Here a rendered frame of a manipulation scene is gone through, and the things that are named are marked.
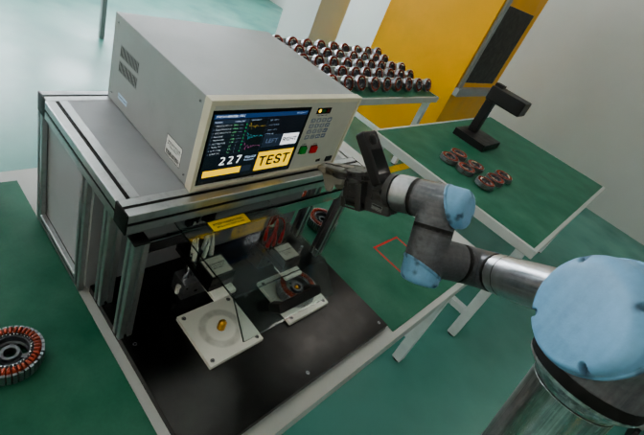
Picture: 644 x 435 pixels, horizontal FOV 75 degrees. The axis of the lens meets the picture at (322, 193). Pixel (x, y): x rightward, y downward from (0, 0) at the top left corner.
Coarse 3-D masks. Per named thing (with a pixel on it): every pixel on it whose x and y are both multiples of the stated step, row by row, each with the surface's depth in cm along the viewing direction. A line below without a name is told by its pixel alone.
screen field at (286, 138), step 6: (294, 132) 94; (264, 138) 88; (270, 138) 90; (276, 138) 91; (282, 138) 92; (288, 138) 94; (294, 138) 96; (264, 144) 90; (270, 144) 91; (276, 144) 92; (282, 144) 94
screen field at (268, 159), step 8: (264, 152) 91; (272, 152) 93; (280, 152) 95; (288, 152) 98; (256, 160) 91; (264, 160) 93; (272, 160) 95; (280, 160) 97; (288, 160) 99; (256, 168) 93; (264, 168) 95
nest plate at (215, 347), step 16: (208, 304) 105; (224, 304) 106; (176, 320) 99; (192, 320) 99; (208, 320) 101; (192, 336) 96; (208, 336) 97; (224, 336) 99; (240, 336) 100; (256, 336) 102; (208, 352) 94; (224, 352) 96; (240, 352) 98
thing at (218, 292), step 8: (176, 248) 101; (184, 256) 99; (192, 256) 99; (192, 264) 97; (200, 264) 95; (184, 272) 102; (192, 272) 104; (200, 272) 96; (208, 272) 94; (200, 280) 96; (208, 280) 94; (216, 280) 94; (208, 288) 94; (216, 288) 96; (224, 288) 98; (216, 296) 95; (224, 296) 97
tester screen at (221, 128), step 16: (272, 112) 85; (288, 112) 88; (304, 112) 92; (224, 128) 79; (240, 128) 82; (256, 128) 85; (272, 128) 88; (288, 128) 92; (208, 144) 78; (224, 144) 81; (240, 144) 84; (256, 144) 88; (288, 144) 95; (208, 160) 81; (224, 176) 87
